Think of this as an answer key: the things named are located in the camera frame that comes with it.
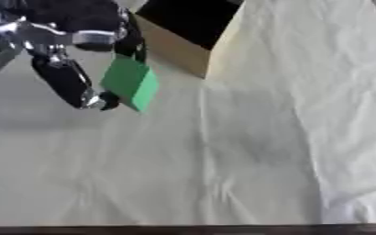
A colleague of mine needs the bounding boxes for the tan cardboard box black inside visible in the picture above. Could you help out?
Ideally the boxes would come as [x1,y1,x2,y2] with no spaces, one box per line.
[133,0,249,80]

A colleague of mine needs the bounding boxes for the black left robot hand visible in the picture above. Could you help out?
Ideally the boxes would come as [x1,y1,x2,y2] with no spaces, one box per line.
[0,0,149,111]

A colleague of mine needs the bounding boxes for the green rectangular block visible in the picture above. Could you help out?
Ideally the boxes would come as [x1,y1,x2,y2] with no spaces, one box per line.
[98,56,161,112]

